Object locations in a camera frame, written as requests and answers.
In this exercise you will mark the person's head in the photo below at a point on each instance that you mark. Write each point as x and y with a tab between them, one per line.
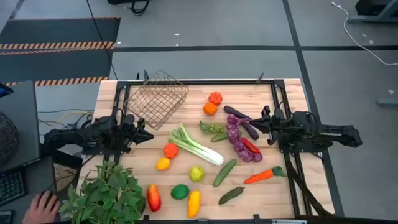
7	140

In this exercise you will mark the yellow lemon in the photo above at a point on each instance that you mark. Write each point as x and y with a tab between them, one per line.
163	164

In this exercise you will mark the red-yellow mango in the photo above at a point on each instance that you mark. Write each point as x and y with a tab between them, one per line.
154	198

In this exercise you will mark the pile of purple onions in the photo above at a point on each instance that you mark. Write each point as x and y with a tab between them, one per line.
232	133

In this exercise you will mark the person's hand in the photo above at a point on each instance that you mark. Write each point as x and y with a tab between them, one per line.
40	210

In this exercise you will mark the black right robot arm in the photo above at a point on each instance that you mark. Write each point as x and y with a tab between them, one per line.
339	135

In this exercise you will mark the dark device with blue screen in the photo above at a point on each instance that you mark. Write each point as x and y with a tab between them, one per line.
4	90

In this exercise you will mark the orange carrot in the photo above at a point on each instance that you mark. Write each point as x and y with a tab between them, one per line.
261	176

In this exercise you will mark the black metal table frame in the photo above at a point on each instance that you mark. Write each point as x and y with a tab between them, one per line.
202	82

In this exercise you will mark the green lime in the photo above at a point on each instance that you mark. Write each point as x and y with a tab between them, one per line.
180	192

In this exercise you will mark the long smooth green cucumber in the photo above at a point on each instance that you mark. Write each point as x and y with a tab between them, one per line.
224	173

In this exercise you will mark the dark purple eggplant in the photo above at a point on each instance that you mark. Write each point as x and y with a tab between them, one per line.
252	132

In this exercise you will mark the black keyboard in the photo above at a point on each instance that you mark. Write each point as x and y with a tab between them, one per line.
11	186

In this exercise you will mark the yellow-orange wrinkled pepper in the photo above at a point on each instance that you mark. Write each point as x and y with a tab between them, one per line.
194	203

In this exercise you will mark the gray metal furniture leg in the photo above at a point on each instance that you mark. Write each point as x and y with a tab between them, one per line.
382	14

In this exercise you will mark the gray floor bar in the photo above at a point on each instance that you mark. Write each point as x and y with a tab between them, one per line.
388	102

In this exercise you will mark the orange fruit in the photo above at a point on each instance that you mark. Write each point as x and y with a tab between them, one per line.
210	109

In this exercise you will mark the small green pod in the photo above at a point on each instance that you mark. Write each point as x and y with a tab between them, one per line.
219	137

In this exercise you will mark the black hazard-striped floor mat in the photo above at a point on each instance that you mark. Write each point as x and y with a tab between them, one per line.
56	31

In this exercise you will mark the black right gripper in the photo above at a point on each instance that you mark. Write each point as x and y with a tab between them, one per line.
276	127

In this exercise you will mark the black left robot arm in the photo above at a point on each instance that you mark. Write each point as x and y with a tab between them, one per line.
77	137

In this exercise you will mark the green white celery bunch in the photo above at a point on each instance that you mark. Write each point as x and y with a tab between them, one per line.
199	151

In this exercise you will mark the orange-red bumpy tomato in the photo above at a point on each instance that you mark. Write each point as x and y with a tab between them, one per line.
215	98
170	151

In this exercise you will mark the dark gray desk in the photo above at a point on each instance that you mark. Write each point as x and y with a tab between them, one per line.
21	124

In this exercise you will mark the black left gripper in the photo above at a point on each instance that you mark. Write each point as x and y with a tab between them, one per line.
130	130

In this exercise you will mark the black cylindrical object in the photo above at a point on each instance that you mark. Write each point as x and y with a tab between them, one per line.
109	193

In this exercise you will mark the green pea pod bunch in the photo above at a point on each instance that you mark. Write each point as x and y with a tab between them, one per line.
211	128

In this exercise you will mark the yellow-green apple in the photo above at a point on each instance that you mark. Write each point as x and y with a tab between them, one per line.
196	173

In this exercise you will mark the red chili pepper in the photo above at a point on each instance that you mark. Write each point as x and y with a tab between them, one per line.
250	145

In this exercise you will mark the short mottled green cucumber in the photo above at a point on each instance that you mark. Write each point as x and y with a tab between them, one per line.
231	195

